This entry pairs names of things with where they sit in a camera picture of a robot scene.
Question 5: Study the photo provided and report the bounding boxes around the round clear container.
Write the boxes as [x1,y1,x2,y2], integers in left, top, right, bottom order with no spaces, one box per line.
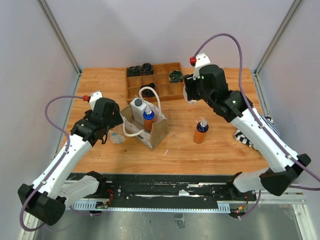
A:
[110,132,125,145]

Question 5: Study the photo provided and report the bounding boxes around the blue spray bottle orange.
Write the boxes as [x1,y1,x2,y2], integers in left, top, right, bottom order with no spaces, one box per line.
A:
[193,117,209,144]

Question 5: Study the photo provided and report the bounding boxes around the white bottle grey cap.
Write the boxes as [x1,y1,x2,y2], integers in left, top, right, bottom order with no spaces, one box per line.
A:
[130,97,147,126]

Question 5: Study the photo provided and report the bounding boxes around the blue striped cloth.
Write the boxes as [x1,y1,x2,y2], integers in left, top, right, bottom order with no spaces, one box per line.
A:
[260,115,281,138]

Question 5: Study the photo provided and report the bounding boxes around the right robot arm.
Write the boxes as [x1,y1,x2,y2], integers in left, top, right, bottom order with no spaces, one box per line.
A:
[183,53,311,200]

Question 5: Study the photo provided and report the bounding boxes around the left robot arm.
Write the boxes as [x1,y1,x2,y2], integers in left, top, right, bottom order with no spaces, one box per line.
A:
[17,91,123,232]

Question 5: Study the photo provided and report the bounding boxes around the black rolled sock behind bag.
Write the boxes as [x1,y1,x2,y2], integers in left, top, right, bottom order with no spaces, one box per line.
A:
[140,82,156,98]

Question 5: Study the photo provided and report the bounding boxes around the dark green rolled sock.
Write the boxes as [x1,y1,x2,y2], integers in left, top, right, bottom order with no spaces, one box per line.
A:
[168,70,183,83]

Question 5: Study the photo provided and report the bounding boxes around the wooden compartment tray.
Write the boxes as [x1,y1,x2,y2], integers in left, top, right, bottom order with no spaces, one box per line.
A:
[126,62,184,104]

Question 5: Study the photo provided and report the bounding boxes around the black white striped cloth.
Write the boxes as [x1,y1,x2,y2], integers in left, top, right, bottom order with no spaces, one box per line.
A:
[233,129,257,150]

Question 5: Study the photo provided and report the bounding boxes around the black rolled sock left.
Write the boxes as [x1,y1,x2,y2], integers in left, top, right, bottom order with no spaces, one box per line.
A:
[126,65,141,78]

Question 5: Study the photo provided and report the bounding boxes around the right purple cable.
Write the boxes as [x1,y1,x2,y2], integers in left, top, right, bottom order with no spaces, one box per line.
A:
[188,33,320,221]

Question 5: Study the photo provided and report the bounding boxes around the purple cable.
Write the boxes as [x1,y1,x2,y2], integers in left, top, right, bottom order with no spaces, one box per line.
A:
[188,33,320,221]
[19,94,106,232]

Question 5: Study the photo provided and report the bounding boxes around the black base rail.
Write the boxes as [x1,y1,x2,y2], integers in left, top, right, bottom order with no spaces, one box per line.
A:
[63,172,258,208]

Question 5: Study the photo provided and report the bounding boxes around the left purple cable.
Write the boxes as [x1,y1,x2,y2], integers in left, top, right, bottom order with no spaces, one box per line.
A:
[19,94,106,232]

